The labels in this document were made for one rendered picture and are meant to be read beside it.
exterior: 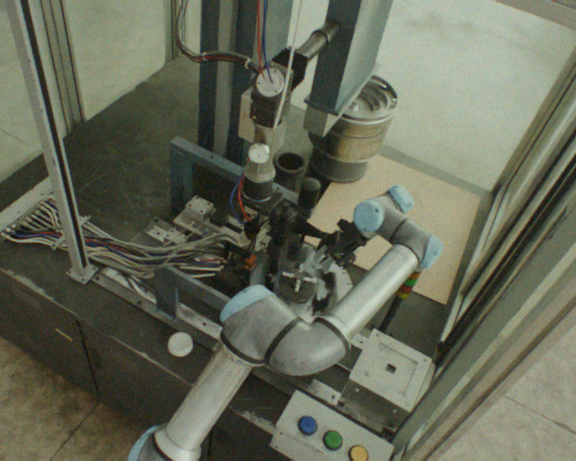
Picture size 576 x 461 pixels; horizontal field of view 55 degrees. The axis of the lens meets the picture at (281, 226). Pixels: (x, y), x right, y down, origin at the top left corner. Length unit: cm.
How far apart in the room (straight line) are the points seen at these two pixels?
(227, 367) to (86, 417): 133
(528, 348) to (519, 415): 187
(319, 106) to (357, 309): 63
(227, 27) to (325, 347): 107
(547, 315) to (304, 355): 47
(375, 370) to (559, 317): 79
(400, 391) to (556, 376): 153
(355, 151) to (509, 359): 125
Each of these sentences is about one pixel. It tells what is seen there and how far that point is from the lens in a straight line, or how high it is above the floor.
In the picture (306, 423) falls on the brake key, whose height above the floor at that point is 91.
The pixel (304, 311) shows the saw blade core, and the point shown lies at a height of 95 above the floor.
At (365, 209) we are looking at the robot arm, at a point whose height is 132.
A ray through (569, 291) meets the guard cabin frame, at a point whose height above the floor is 169.
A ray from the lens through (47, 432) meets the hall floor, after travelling 246.
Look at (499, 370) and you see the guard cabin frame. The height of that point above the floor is 147.
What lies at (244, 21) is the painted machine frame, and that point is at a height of 137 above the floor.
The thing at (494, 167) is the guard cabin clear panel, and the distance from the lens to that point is 242.
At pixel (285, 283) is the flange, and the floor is 96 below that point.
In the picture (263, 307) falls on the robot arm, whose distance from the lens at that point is 113.
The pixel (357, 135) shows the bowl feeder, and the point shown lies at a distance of 199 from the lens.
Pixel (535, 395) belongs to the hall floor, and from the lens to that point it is 288.
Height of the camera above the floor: 223
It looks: 48 degrees down
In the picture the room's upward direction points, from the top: 11 degrees clockwise
